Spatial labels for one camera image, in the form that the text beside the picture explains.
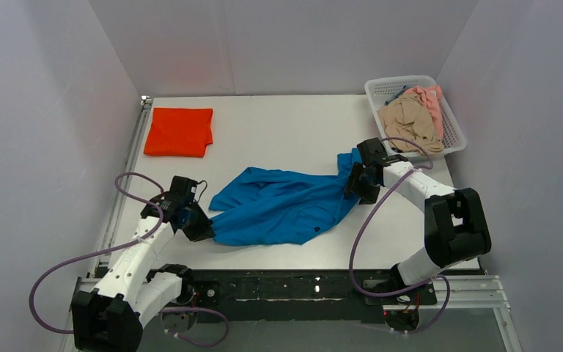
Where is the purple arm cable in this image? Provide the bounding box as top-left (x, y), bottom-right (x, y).
top-left (348, 136), bottom-right (452, 335)
top-left (29, 172), bottom-right (230, 349)

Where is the aluminium frame rail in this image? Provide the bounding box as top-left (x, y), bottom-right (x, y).
top-left (60, 276), bottom-right (523, 352)

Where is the beige t shirt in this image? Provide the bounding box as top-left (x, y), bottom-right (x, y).
top-left (378, 94), bottom-right (444, 154)

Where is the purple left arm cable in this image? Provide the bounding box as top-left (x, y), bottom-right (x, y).
top-left (29, 172), bottom-right (230, 349)

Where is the pink t shirt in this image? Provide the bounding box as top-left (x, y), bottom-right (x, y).
top-left (403, 84), bottom-right (444, 139)

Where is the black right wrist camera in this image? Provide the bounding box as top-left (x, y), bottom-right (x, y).
top-left (357, 138), bottom-right (408, 167)

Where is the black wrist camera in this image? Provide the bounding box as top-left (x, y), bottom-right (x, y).
top-left (165, 175), bottom-right (198, 208)
top-left (357, 138), bottom-right (408, 167)

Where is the folded orange t shirt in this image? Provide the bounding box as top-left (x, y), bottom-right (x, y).
top-left (144, 108), bottom-right (213, 158)

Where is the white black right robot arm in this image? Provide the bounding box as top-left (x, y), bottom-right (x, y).
top-left (345, 161), bottom-right (492, 298)

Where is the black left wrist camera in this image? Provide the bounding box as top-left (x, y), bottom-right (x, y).
top-left (165, 175), bottom-right (198, 208)

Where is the white plastic laundry basket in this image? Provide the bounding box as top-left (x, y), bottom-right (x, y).
top-left (364, 75), bottom-right (467, 158)

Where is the blue t shirt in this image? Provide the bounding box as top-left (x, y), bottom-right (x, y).
top-left (209, 149), bottom-right (361, 246)

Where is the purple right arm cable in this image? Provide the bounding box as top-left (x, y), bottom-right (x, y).
top-left (348, 136), bottom-right (452, 335)

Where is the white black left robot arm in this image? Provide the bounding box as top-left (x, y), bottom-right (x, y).
top-left (71, 186), bottom-right (205, 351)

